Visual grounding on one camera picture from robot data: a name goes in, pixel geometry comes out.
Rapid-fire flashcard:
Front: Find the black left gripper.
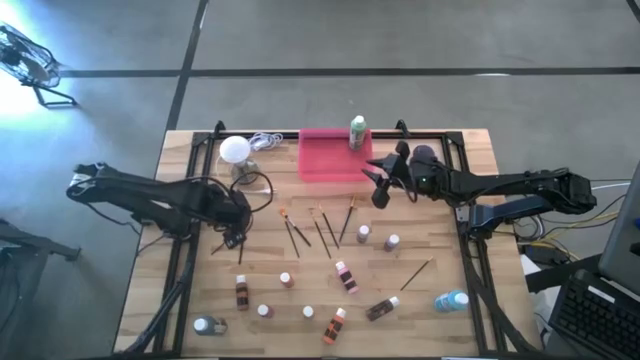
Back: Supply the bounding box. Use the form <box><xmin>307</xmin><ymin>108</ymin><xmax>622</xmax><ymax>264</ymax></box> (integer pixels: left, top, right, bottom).
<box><xmin>214</xmin><ymin>189</ymin><xmax>253</xmax><ymax>250</ymax></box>

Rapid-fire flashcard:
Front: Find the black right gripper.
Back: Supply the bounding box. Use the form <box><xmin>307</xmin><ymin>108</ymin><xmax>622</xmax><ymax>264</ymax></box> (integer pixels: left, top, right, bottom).
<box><xmin>361</xmin><ymin>141</ymin><xmax>426</xmax><ymax>210</ymax></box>

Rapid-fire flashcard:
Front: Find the large green paint bottle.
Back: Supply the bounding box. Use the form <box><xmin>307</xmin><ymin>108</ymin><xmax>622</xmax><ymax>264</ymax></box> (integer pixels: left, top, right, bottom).
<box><xmin>348</xmin><ymin>114</ymin><xmax>369</xmax><ymax>152</ymax></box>

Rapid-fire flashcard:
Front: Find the grey silver ferrule brush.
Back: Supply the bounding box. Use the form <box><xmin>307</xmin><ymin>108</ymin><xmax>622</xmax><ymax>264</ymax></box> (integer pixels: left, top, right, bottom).
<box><xmin>283</xmin><ymin>218</ymin><xmax>301</xmax><ymax>260</ymax></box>

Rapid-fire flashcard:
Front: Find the large black paint bottle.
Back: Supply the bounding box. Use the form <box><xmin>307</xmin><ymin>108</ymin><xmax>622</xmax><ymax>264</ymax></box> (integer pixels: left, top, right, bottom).
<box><xmin>192</xmin><ymin>314</ymin><xmax>229</xmax><ymax>337</ymax></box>

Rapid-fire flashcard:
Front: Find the large turquoise paint bottle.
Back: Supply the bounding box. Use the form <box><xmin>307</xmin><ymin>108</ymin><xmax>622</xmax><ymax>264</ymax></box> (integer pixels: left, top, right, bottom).
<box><xmin>433</xmin><ymin>289</ymin><xmax>471</xmax><ymax>315</ymax></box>

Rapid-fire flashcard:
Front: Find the orange fan tipped paint brush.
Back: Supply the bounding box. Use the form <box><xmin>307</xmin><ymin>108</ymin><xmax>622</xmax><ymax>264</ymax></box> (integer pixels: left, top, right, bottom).
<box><xmin>278</xmin><ymin>207</ymin><xmax>313</xmax><ymax>248</ymax></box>

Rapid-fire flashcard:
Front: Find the small pink paint bottle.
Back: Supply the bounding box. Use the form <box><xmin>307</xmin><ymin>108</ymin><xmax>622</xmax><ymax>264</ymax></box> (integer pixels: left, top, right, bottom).
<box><xmin>333</xmin><ymin>259</ymin><xmax>360</xmax><ymax>295</ymax></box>

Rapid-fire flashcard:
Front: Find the small dark brown paint bottle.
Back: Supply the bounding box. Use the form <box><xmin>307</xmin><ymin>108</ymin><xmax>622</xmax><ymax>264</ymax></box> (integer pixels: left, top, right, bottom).
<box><xmin>364</xmin><ymin>295</ymin><xmax>401</xmax><ymax>322</ymax></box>

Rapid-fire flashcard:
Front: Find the lavender plastic cup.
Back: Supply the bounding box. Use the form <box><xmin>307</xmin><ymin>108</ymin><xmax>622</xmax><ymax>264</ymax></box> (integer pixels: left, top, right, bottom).
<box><xmin>412</xmin><ymin>143</ymin><xmax>439</xmax><ymax>166</ymax></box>

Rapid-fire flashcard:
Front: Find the pink plastic bin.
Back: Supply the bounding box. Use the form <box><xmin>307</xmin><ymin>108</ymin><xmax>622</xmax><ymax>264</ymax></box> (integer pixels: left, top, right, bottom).
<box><xmin>297</xmin><ymin>127</ymin><xmax>375</xmax><ymax>184</ymax></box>

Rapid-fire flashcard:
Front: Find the thin tipped gold ferrule brush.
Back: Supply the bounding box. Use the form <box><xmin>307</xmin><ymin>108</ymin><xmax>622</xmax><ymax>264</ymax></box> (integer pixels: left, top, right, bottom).
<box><xmin>308</xmin><ymin>207</ymin><xmax>333</xmax><ymax>260</ymax></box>

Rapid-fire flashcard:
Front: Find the white globe table lamp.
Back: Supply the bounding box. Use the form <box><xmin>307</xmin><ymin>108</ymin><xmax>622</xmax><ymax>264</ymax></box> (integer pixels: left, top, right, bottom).
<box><xmin>218</xmin><ymin>134</ymin><xmax>261</xmax><ymax>186</ymax></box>

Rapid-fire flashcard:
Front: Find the black power strip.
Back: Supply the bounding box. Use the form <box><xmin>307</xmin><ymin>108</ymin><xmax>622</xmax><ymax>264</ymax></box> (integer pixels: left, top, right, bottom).
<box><xmin>524</xmin><ymin>242</ymin><xmax>566</xmax><ymax>266</ymax></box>

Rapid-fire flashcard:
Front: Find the black computer desk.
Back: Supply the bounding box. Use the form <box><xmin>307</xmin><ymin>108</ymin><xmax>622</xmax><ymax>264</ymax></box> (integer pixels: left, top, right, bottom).
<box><xmin>524</xmin><ymin>252</ymin><xmax>640</xmax><ymax>360</ymax></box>

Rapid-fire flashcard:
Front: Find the dark metal workbench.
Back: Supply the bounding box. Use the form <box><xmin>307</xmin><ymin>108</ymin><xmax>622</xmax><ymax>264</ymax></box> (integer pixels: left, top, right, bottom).
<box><xmin>0</xmin><ymin>217</ymin><xmax>82</xmax><ymax>360</ymax></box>

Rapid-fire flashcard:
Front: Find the grey computer monitor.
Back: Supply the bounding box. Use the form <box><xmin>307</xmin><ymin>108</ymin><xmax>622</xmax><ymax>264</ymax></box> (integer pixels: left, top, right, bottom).
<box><xmin>598</xmin><ymin>160</ymin><xmax>640</xmax><ymax>297</ymax></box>

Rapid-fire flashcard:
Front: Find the black computer keyboard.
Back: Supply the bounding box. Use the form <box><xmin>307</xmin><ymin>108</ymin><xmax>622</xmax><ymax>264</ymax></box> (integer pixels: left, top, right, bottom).
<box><xmin>549</xmin><ymin>269</ymin><xmax>640</xmax><ymax>359</ymax></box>

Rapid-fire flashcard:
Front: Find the black aluminium table frame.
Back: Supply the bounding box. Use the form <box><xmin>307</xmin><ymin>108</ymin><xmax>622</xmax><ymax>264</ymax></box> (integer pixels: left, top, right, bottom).
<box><xmin>122</xmin><ymin>119</ymin><xmax>541</xmax><ymax>357</ymax></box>

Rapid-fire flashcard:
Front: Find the white lamp power cord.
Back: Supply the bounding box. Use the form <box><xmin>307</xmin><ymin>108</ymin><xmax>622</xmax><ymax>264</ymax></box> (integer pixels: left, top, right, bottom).
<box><xmin>214</xmin><ymin>131</ymin><xmax>285</xmax><ymax>197</ymax></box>

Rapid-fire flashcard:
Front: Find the yellow cable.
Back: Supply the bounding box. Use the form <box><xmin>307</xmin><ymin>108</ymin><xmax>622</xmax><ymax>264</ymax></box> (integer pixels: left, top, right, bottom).
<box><xmin>519</xmin><ymin>209</ymin><xmax>621</xmax><ymax>251</ymax></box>

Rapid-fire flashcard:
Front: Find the white cable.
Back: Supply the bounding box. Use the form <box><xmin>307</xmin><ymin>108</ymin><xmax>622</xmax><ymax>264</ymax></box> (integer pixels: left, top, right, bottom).
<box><xmin>589</xmin><ymin>181</ymin><xmax>632</xmax><ymax>194</ymax></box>

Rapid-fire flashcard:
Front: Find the black wire cage floor fan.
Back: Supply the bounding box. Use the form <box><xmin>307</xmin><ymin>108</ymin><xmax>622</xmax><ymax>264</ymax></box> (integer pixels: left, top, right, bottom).
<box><xmin>0</xmin><ymin>22</ymin><xmax>79</xmax><ymax>109</ymax></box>

